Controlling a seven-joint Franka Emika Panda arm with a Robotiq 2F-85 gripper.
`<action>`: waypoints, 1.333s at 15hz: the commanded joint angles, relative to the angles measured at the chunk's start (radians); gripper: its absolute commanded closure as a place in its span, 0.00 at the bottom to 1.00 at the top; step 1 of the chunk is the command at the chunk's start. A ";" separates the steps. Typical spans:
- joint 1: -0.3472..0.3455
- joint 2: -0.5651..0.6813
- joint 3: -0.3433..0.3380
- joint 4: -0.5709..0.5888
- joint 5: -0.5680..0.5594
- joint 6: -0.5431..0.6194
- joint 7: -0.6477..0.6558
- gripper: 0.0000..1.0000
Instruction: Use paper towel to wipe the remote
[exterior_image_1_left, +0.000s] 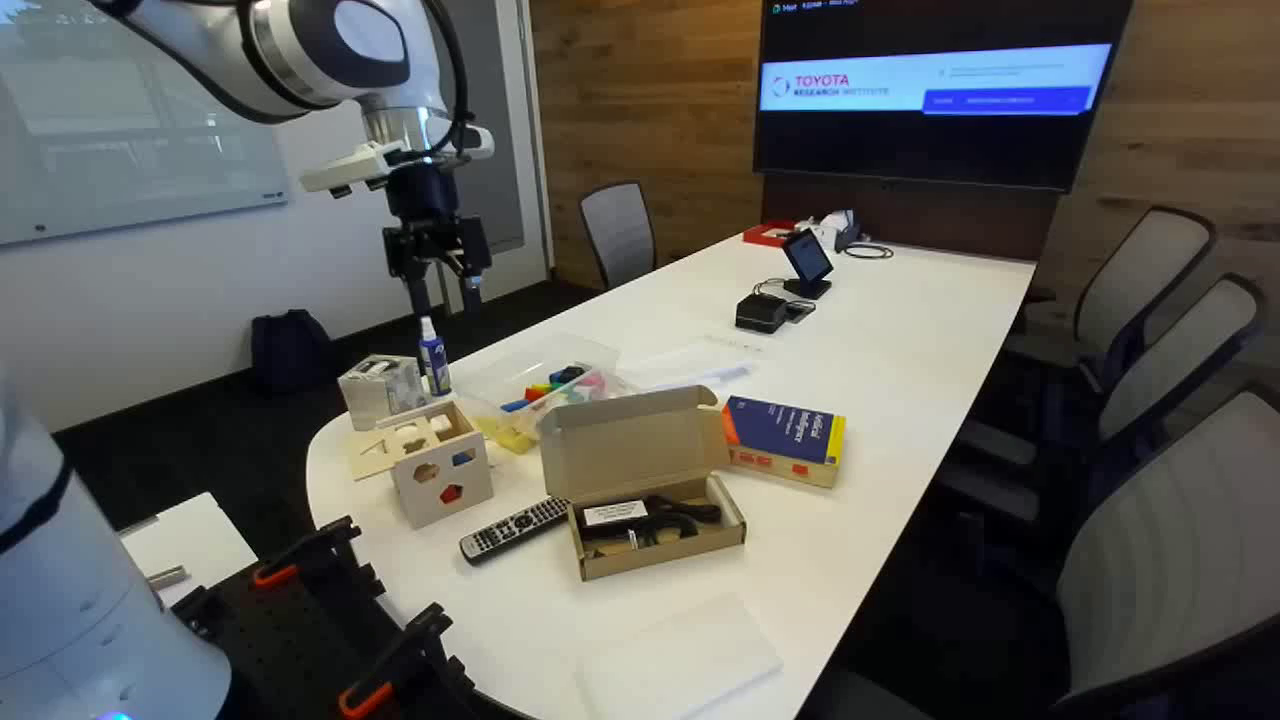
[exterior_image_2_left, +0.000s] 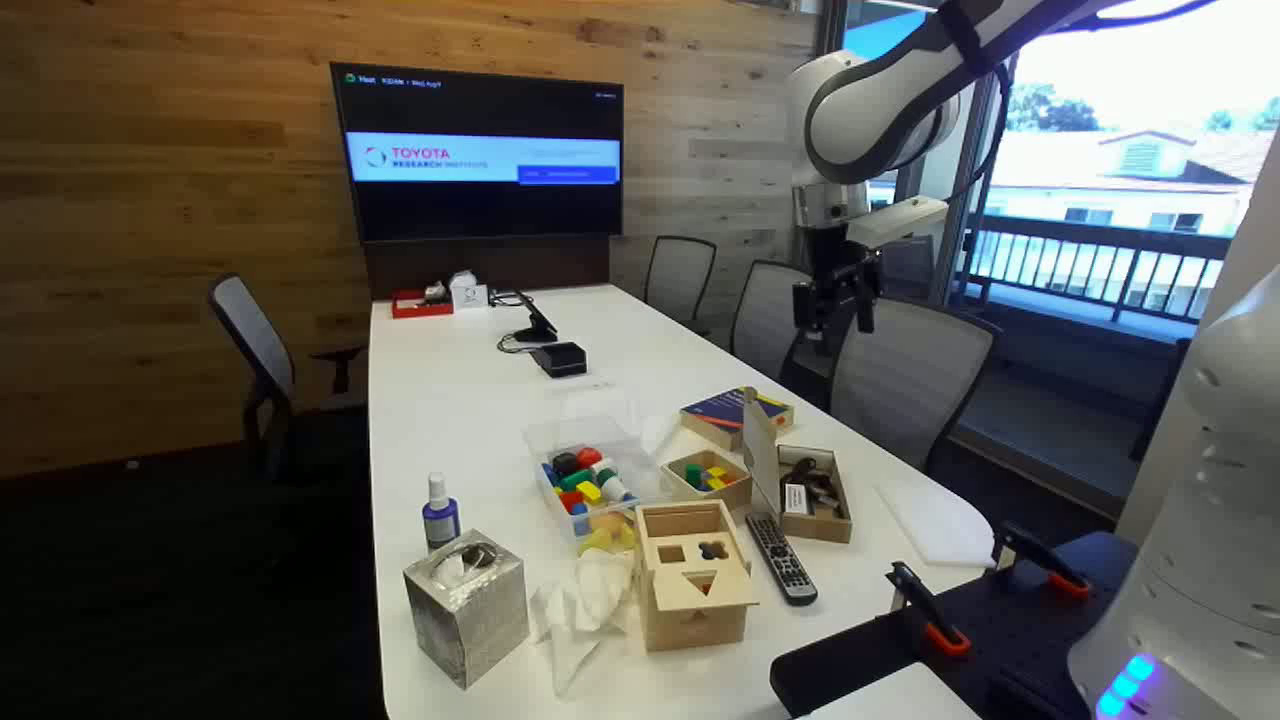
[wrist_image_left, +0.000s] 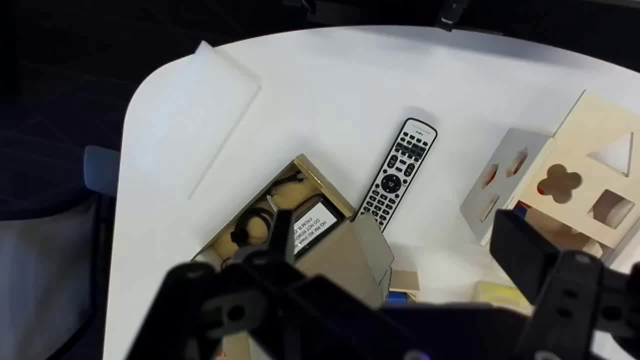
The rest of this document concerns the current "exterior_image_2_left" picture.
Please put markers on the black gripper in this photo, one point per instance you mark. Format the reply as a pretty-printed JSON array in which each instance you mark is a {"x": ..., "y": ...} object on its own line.
[{"x": 830, "y": 275}]

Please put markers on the white paper towel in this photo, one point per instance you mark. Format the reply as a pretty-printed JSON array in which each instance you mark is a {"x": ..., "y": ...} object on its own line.
[{"x": 584, "y": 605}]

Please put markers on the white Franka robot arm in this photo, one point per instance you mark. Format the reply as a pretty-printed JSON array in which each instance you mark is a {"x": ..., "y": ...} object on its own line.
[{"x": 867, "y": 122}]

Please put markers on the black TV remote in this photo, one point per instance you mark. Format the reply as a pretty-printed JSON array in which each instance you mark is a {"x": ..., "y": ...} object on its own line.
[{"x": 782, "y": 562}]

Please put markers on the grey office chair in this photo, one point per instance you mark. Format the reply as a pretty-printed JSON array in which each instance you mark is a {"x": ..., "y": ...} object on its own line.
[
  {"x": 915, "y": 380},
  {"x": 766, "y": 321},
  {"x": 680, "y": 282},
  {"x": 254, "y": 335}
]

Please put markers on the blue and orange book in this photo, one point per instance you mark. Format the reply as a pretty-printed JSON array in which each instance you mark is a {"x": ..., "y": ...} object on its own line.
[{"x": 726, "y": 413}]

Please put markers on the open cardboard box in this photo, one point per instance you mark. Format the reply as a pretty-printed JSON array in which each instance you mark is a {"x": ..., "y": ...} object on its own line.
[{"x": 761, "y": 460}]

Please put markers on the black parts in cardboard box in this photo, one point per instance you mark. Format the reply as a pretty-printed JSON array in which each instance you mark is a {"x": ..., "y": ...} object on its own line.
[{"x": 824, "y": 491}]

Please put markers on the small wooden tray of blocks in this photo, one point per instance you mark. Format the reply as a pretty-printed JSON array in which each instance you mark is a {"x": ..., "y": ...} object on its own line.
[{"x": 706, "y": 479}]

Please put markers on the white foam sheet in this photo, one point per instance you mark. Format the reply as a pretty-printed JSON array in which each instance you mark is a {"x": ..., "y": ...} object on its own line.
[{"x": 937, "y": 520}]

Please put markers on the dark balcony railing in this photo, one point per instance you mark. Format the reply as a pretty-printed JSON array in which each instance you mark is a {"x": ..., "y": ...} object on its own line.
[{"x": 1093, "y": 275}]

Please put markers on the black puck device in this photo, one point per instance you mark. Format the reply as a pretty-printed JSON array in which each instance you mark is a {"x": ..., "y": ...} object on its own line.
[{"x": 561, "y": 361}]

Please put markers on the clear bin of coloured blocks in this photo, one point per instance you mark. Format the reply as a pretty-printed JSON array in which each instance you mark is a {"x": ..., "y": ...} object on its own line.
[{"x": 584, "y": 472}]

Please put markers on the wooden shape sorter box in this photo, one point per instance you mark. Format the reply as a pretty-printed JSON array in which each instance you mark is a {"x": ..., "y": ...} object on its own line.
[{"x": 692, "y": 587}]

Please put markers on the yellow toy block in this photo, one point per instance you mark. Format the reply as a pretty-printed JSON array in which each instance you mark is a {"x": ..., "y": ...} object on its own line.
[{"x": 605, "y": 530}]

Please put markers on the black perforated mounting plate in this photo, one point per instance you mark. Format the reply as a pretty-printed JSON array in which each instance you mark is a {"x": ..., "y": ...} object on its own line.
[{"x": 854, "y": 655}]

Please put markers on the dark brown low cabinet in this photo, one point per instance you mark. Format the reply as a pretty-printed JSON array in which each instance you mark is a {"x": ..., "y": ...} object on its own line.
[{"x": 487, "y": 267}]

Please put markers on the red flat box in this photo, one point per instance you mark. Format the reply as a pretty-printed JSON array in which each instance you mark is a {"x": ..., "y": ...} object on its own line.
[{"x": 421, "y": 309}]

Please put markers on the hand sanitizer bottle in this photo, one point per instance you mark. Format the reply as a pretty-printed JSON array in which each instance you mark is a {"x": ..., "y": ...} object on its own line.
[{"x": 441, "y": 516}]

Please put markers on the grey tissue box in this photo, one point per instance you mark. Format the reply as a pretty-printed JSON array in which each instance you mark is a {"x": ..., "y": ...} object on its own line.
[{"x": 467, "y": 621}]

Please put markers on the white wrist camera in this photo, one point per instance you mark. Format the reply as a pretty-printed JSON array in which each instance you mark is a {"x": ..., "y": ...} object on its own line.
[{"x": 901, "y": 221}]

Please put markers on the wall mounted TV screen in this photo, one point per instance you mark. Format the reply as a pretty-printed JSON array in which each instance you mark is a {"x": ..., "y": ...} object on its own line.
[{"x": 481, "y": 160}]

